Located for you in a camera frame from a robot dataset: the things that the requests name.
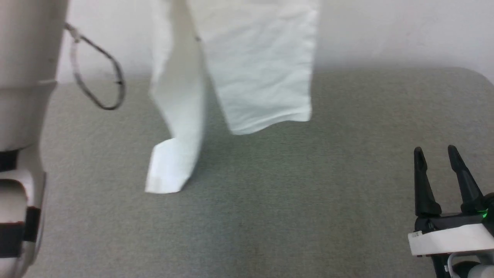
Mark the white T-shirt with grey stitching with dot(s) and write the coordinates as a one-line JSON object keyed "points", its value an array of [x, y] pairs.
{"points": [[262, 69]]}

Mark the grey fabric sofa surface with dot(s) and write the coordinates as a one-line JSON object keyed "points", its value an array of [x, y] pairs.
{"points": [[289, 216]]}

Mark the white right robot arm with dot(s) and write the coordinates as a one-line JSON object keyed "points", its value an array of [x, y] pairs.
{"points": [[472, 268]]}

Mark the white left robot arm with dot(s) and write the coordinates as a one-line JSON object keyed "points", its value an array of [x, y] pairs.
{"points": [[23, 96]]}

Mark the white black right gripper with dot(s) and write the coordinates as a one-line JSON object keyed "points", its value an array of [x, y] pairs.
{"points": [[451, 237]]}

